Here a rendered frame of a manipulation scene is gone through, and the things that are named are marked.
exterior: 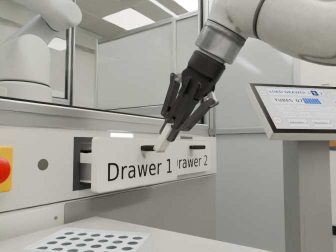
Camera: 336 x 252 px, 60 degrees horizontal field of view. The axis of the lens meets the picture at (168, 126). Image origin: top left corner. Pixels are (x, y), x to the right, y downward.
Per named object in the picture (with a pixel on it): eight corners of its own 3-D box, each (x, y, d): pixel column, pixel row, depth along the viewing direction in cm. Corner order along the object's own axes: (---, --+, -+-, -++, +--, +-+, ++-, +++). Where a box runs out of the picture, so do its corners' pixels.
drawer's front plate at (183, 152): (210, 170, 109) (210, 140, 110) (166, 177, 85) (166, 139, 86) (206, 170, 110) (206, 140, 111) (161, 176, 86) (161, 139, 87)
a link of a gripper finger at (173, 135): (180, 120, 65) (190, 127, 63) (170, 139, 66) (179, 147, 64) (177, 120, 63) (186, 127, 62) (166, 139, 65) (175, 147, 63)
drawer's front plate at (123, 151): (177, 179, 80) (177, 139, 81) (96, 193, 57) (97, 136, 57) (172, 178, 81) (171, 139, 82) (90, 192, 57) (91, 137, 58)
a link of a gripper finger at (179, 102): (191, 78, 60) (186, 75, 61) (165, 123, 64) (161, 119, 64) (200, 82, 64) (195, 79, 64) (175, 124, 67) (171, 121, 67)
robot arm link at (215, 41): (218, 30, 65) (204, 54, 66) (198, 14, 57) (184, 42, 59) (252, 46, 60) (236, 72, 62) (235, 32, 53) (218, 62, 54)
